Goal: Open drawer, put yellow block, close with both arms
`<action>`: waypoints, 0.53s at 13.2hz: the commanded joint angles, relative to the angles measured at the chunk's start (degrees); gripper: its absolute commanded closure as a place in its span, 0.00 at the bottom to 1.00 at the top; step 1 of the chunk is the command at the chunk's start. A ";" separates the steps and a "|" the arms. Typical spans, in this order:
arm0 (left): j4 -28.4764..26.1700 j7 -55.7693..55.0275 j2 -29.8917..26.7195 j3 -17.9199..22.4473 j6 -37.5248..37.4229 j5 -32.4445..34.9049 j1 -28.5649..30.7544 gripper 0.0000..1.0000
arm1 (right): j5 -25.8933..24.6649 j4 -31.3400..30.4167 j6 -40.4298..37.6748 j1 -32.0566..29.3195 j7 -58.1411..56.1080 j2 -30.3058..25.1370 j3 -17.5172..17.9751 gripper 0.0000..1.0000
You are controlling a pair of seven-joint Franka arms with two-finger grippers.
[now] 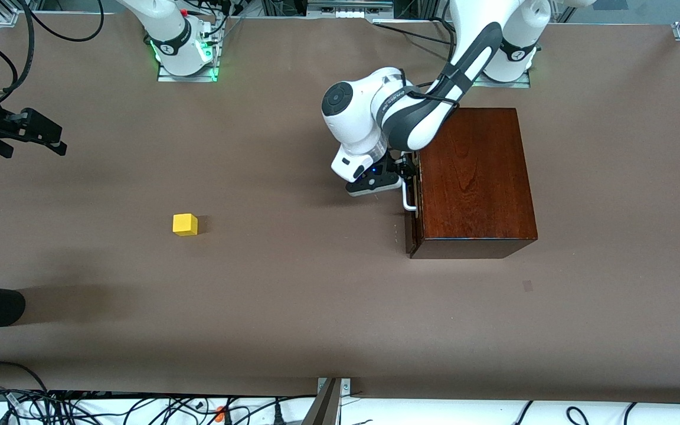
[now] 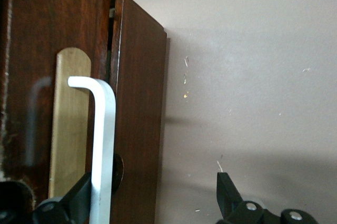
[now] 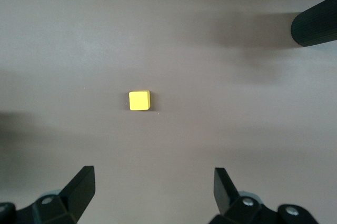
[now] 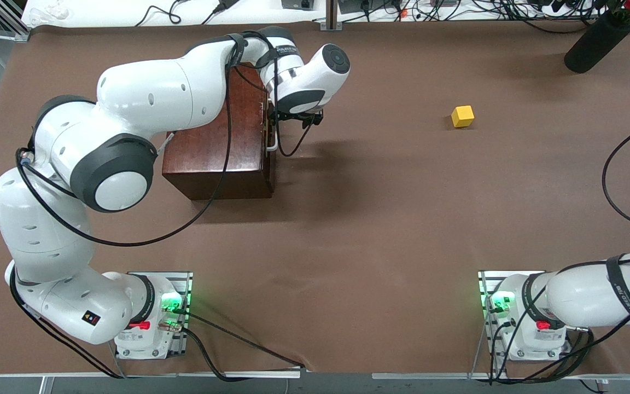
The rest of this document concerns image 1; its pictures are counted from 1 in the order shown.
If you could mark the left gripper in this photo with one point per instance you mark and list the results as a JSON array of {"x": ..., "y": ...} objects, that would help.
[{"x": 399, "y": 167}]

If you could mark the yellow wooden block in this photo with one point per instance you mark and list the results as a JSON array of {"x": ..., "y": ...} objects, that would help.
[{"x": 185, "y": 225}]

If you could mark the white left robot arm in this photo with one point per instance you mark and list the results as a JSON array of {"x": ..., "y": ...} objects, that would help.
[{"x": 411, "y": 115}]

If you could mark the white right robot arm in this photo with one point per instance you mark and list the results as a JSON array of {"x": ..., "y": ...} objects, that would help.
[{"x": 175, "y": 35}]

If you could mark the dark brown wooden cabinet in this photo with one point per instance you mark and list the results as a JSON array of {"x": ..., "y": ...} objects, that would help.
[{"x": 476, "y": 177}]

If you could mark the white power strip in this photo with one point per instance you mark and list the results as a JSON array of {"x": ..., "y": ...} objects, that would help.
[{"x": 349, "y": 13}]

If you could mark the small orange connector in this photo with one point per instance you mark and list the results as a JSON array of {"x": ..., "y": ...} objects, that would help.
[{"x": 220, "y": 413}]

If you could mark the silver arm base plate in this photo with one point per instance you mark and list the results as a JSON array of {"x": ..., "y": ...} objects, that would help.
[
  {"x": 517, "y": 84},
  {"x": 198, "y": 78}
]

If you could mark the small silver corner bracket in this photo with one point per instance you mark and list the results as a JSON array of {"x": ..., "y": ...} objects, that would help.
[{"x": 346, "y": 386}]

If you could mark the grey aluminium camera post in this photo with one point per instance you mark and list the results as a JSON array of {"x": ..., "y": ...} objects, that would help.
[{"x": 325, "y": 407}]

